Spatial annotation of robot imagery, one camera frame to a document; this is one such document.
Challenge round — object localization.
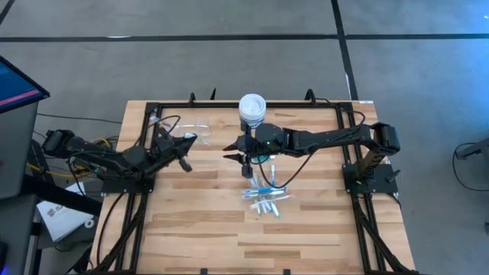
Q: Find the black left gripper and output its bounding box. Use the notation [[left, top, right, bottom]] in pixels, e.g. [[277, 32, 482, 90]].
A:
[[152, 127, 198, 173]]

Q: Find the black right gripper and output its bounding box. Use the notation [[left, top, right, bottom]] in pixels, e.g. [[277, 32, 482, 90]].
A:
[[223, 122, 287, 180]]

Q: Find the clear acrylic organizer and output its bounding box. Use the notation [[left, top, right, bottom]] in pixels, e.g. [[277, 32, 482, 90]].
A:
[[151, 113, 212, 139]]

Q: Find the Lysol disinfecting wipes canister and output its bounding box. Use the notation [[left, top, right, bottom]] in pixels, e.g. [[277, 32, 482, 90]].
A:
[[238, 92, 267, 129]]

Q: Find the black stand leg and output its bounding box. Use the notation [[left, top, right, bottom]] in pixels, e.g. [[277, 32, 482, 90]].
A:
[[21, 173, 102, 217]]

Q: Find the white paper booklet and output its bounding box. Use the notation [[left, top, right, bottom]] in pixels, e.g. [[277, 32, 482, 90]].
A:
[[36, 181, 96, 243]]

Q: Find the monitor with blue screen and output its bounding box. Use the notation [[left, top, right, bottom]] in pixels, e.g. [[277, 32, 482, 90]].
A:
[[0, 55, 51, 115]]

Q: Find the grey furniture leg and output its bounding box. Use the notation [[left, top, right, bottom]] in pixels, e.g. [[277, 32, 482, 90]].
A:
[[456, 137, 489, 160]]

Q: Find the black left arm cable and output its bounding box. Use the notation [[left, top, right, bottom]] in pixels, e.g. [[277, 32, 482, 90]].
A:
[[154, 114, 182, 135]]

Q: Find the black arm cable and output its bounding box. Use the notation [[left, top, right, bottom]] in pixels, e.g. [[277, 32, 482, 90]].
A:
[[256, 147, 320, 189], [154, 114, 182, 135]]

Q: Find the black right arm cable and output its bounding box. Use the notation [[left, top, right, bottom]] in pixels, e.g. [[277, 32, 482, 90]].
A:
[[256, 147, 320, 189]]

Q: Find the black aluminium table frame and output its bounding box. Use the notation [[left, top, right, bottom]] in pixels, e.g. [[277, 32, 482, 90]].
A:
[[89, 87, 421, 275]]

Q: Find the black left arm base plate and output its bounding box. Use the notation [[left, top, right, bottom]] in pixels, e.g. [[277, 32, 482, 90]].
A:
[[100, 176, 156, 195]]

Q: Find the black floor cable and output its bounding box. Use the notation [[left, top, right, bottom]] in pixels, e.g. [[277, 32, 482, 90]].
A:
[[37, 112, 123, 125], [452, 141, 489, 193]]

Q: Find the yellow cable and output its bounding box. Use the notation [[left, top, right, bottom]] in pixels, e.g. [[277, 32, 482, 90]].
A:
[[25, 136, 112, 180]]

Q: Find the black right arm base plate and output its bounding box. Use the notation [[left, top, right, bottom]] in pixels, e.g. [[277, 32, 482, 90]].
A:
[[342, 163, 399, 195]]

